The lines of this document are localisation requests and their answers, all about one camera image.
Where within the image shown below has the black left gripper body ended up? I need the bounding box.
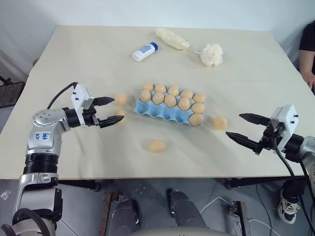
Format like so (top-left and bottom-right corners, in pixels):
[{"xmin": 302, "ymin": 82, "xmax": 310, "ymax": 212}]
[{"xmin": 82, "ymin": 104, "xmax": 102, "ymax": 128}]

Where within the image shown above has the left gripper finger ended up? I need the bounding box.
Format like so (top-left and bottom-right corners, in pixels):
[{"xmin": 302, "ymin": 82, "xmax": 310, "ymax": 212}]
[
  {"xmin": 99, "ymin": 116, "xmax": 126, "ymax": 129},
  {"xmin": 94, "ymin": 96, "xmax": 116, "ymax": 107}
]

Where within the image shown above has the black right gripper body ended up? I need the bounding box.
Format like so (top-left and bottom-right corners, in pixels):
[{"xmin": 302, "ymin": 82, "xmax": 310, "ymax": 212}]
[{"xmin": 254, "ymin": 122, "xmax": 284, "ymax": 155}]

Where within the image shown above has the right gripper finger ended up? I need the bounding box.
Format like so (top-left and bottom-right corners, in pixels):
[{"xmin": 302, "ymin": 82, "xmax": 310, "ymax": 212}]
[
  {"xmin": 239, "ymin": 113, "xmax": 271, "ymax": 128},
  {"xmin": 225, "ymin": 131, "xmax": 261, "ymax": 153}
]

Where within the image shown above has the blue egg tray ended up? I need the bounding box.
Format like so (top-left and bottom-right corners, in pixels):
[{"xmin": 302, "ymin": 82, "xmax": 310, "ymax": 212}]
[{"xmin": 133, "ymin": 84, "xmax": 206, "ymax": 128}]

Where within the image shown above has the person's bare hand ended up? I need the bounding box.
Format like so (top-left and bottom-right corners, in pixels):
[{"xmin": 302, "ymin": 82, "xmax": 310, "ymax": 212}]
[{"xmin": 304, "ymin": 72, "xmax": 315, "ymax": 96}]

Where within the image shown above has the white bottle with blue cap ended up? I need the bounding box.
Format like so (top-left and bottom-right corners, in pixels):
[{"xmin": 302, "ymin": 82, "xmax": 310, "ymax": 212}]
[{"xmin": 132, "ymin": 42, "xmax": 159, "ymax": 62}]

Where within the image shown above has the white and black sneaker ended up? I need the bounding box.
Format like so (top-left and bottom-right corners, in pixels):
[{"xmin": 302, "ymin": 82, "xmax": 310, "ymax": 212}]
[{"xmin": 277, "ymin": 189, "xmax": 302, "ymax": 225}]

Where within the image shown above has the crumpled white plastic bag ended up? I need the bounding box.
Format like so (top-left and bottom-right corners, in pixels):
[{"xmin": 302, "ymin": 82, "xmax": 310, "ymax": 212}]
[{"xmin": 194, "ymin": 43, "xmax": 224, "ymax": 68}]

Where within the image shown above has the dark rounded robot leg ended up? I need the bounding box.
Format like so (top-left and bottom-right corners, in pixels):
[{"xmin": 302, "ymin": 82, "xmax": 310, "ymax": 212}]
[
  {"xmin": 111, "ymin": 198, "xmax": 139, "ymax": 236},
  {"xmin": 166, "ymin": 188, "xmax": 208, "ymax": 230}
]

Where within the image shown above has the clear bag of white filling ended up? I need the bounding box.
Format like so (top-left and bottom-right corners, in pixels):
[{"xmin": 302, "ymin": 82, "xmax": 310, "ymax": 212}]
[{"xmin": 154, "ymin": 27, "xmax": 191, "ymax": 51}]

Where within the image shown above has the person's black shirt torso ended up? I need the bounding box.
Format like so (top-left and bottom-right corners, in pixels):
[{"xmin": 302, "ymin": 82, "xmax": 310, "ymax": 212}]
[{"xmin": 298, "ymin": 23, "xmax": 315, "ymax": 52}]

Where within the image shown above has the grey robot torso edge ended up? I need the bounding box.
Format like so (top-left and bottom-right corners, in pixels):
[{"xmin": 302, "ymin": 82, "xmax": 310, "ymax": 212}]
[{"xmin": 134, "ymin": 225, "xmax": 231, "ymax": 236}]

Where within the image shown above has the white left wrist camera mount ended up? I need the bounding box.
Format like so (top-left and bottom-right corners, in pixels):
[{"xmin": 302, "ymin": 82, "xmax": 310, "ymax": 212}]
[{"xmin": 70, "ymin": 83, "xmax": 95, "ymax": 127}]

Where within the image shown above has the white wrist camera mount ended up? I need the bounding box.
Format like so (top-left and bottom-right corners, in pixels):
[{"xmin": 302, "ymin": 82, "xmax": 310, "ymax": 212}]
[
  {"xmin": 270, "ymin": 104, "xmax": 300, "ymax": 153},
  {"xmin": 70, "ymin": 83, "xmax": 95, "ymax": 127}
]

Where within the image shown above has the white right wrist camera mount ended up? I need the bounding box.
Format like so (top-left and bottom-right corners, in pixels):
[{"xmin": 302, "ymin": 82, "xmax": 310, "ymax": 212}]
[{"xmin": 270, "ymin": 104, "xmax": 300, "ymax": 153}]

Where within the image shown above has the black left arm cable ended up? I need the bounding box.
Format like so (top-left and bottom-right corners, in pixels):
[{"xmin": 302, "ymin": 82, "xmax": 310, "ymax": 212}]
[{"xmin": 46, "ymin": 81, "xmax": 78, "ymax": 110}]

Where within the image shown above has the black table frame bar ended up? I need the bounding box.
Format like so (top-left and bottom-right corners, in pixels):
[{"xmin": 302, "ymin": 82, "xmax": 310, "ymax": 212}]
[
  {"xmin": 58, "ymin": 179, "xmax": 102, "ymax": 193},
  {"xmin": 224, "ymin": 176, "xmax": 295, "ymax": 190}
]

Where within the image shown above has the white floor cable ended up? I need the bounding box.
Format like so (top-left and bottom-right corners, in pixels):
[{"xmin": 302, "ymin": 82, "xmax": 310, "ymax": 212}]
[{"xmin": 200, "ymin": 196, "xmax": 279, "ymax": 236}]

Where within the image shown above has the rusty metal base rail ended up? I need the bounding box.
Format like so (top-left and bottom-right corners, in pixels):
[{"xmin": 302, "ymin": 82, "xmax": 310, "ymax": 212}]
[
  {"xmin": 229, "ymin": 201, "xmax": 250, "ymax": 236},
  {"xmin": 102, "ymin": 192, "xmax": 120, "ymax": 236}
]

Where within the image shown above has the black cable loop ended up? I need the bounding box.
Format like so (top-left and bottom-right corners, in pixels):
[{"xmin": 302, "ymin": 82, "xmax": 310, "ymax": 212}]
[{"xmin": 0, "ymin": 207, "xmax": 49, "ymax": 236}]

